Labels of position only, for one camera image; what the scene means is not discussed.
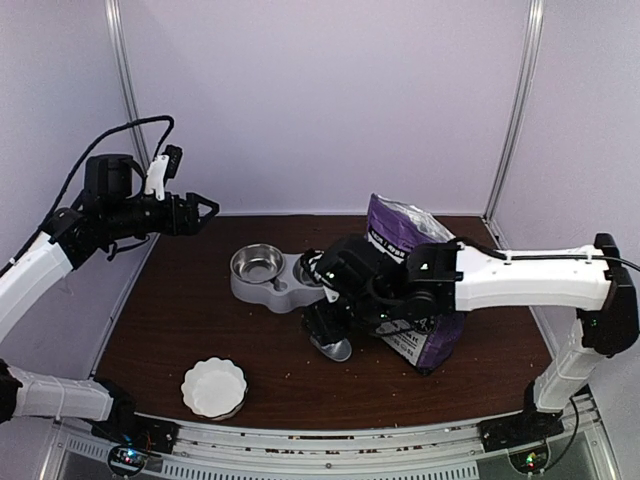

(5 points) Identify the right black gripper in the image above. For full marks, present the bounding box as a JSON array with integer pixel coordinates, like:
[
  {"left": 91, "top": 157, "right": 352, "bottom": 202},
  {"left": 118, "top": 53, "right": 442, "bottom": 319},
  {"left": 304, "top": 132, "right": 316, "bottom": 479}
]
[{"left": 302, "top": 289, "right": 401, "bottom": 346}]

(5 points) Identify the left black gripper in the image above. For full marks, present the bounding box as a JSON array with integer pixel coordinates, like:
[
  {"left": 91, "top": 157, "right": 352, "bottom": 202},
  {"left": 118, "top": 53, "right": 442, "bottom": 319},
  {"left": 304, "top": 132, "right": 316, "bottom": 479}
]
[{"left": 103, "top": 190, "right": 219, "bottom": 240}]

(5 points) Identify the metal food scoop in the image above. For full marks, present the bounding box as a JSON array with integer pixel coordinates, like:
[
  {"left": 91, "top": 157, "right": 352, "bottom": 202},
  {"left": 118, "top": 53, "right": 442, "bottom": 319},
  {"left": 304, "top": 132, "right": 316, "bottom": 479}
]
[{"left": 309, "top": 337, "right": 353, "bottom": 363}]

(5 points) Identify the purple puppy food bag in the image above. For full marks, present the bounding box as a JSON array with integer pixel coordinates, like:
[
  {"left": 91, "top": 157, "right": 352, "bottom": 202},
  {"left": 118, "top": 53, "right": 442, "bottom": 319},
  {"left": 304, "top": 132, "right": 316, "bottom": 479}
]
[{"left": 367, "top": 193, "right": 465, "bottom": 375}]

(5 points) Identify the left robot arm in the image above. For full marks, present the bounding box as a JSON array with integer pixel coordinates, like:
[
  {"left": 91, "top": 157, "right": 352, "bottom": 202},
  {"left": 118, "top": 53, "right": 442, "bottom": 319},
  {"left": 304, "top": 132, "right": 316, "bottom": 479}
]
[{"left": 1, "top": 145, "right": 220, "bottom": 444}]

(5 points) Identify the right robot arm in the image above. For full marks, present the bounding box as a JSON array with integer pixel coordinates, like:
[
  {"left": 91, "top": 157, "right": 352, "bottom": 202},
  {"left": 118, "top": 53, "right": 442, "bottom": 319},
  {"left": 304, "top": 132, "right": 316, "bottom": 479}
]
[{"left": 301, "top": 233, "right": 639, "bottom": 442}]

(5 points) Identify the grey double pet feeder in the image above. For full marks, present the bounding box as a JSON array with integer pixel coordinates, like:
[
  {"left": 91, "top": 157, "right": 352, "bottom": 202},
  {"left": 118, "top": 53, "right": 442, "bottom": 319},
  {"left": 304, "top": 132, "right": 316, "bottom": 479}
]
[{"left": 230, "top": 250, "right": 325, "bottom": 314}]

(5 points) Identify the right steel feeder bowl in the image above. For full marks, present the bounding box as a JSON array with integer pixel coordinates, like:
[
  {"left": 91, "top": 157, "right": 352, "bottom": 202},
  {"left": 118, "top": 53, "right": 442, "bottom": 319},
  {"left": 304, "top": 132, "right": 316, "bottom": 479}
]
[{"left": 293, "top": 249, "right": 324, "bottom": 287}]

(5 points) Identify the steel feeder bowl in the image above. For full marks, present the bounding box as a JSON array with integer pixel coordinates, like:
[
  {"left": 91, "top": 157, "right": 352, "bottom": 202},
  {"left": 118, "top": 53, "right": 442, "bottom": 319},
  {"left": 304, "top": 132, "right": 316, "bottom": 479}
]
[
  {"left": 293, "top": 249, "right": 324, "bottom": 287},
  {"left": 230, "top": 243, "right": 285, "bottom": 284}
]

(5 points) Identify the left steel feeder bowl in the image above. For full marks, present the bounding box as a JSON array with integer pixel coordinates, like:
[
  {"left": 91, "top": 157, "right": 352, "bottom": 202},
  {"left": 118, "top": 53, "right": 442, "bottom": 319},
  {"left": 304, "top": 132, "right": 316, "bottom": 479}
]
[{"left": 230, "top": 243, "right": 285, "bottom": 284}]

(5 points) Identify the white scalloped ceramic dish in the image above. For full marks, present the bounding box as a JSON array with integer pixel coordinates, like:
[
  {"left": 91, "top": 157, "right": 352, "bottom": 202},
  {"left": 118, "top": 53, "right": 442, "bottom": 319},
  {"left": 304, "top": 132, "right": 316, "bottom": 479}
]
[{"left": 181, "top": 357, "right": 248, "bottom": 421}]

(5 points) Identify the right circuit board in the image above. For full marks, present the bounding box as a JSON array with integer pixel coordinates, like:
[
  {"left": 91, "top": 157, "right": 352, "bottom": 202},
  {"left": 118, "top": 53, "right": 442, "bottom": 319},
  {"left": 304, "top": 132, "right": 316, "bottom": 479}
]
[{"left": 509, "top": 445, "right": 550, "bottom": 475}]

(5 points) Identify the circuit board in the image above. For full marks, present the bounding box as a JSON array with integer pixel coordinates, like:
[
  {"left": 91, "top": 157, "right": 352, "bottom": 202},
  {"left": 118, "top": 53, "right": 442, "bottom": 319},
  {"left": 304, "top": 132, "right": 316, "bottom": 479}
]
[
  {"left": 509, "top": 445, "right": 550, "bottom": 475},
  {"left": 107, "top": 445, "right": 149, "bottom": 477}
]

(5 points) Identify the left circuit board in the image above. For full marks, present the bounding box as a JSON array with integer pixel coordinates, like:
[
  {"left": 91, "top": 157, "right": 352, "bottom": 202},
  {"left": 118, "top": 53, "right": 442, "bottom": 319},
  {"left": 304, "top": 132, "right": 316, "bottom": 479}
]
[{"left": 107, "top": 445, "right": 149, "bottom": 477}]

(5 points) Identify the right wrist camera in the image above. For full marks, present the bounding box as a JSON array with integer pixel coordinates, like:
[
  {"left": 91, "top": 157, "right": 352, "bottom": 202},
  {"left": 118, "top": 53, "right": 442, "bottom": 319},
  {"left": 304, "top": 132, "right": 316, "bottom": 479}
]
[{"left": 300, "top": 249, "right": 340, "bottom": 303}]

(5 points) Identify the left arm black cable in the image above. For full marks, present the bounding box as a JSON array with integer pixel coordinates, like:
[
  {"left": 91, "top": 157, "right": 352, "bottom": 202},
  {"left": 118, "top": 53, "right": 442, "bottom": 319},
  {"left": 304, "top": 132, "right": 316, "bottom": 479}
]
[{"left": 0, "top": 115, "right": 176, "bottom": 271}]

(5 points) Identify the front aluminium rail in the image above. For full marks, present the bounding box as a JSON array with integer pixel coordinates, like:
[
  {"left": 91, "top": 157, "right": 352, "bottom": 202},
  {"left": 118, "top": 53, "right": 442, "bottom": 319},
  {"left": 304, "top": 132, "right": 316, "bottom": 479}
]
[{"left": 49, "top": 399, "right": 606, "bottom": 480}]

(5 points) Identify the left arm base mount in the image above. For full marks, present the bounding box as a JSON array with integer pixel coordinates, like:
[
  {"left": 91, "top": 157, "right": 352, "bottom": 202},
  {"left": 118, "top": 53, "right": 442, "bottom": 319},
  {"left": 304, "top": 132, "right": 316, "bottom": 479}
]
[{"left": 86, "top": 415, "right": 179, "bottom": 454}]

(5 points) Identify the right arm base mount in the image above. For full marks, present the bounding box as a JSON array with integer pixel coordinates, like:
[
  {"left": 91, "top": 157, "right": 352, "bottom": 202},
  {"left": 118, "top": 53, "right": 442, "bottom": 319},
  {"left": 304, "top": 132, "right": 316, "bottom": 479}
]
[{"left": 478, "top": 411, "right": 564, "bottom": 452}]

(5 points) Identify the left aluminium frame post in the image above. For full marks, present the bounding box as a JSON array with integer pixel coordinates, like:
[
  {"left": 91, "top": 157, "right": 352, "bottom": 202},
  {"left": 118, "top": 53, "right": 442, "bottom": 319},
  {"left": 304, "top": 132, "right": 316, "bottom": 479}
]
[{"left": 104, "top": 0, "right": 151, "bottom": 174}]

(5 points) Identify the aluminium frame post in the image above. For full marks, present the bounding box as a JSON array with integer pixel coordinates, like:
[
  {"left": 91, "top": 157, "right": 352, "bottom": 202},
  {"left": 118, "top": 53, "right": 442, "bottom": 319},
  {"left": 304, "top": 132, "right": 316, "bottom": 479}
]
[
  {"left": 104, "top": 0, "right": 151, "bottom": 174},
  {"left": 483, "top": 0, "right": 545, "bottom": 224}
]

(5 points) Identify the right aluminium frame post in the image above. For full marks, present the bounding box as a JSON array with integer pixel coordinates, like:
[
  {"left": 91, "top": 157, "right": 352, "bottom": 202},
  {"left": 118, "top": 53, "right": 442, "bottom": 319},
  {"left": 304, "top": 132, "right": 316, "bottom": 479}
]
[{"left": 483, "top": 0, "right": 545, "bottom": 224}]

